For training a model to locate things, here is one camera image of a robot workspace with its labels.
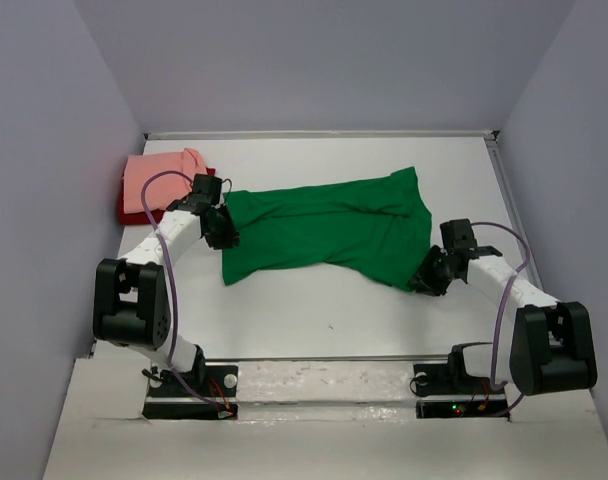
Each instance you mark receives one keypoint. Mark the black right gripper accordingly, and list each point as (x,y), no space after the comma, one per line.
(429,286)

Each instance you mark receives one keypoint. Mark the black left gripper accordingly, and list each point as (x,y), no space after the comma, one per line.
(230,237)

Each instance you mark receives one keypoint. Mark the green t shirt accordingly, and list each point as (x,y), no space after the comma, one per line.
(379,227)

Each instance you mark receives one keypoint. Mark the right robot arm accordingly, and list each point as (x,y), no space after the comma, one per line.
(540,344)

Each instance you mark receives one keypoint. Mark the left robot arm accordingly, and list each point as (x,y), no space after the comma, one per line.
(136,302)

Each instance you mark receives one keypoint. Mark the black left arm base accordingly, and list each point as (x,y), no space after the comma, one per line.
(215,399)

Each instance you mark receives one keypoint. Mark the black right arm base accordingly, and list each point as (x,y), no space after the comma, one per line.
(441,395)

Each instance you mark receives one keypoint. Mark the pink t shirt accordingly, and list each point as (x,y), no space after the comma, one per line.
(163,190)

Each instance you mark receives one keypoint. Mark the dark red t shirt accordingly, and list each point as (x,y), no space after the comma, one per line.
(140,218)

